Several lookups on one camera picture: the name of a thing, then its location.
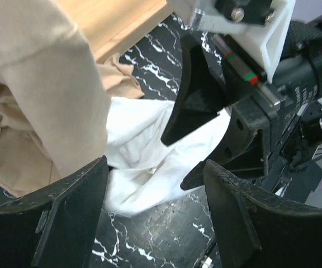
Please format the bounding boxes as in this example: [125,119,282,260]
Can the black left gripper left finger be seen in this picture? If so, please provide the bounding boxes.
[0,156,108,267]

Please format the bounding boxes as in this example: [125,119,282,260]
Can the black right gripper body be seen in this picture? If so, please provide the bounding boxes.
[213,35,322,192]

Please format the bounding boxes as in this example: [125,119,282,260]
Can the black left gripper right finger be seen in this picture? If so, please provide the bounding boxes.
[203,160,322,267]

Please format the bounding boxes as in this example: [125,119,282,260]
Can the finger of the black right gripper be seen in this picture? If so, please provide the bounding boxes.
[179,94,268,191]
[160,35,225,146]

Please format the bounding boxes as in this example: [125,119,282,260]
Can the white t shirt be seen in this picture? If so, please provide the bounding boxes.
[104,97,230,217]

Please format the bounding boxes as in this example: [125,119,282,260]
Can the beige t shirt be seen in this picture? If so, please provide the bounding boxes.
[0,1,144,197]

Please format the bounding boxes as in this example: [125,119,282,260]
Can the wooden clothes rack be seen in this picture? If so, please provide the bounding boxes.
[57,0,172,62]

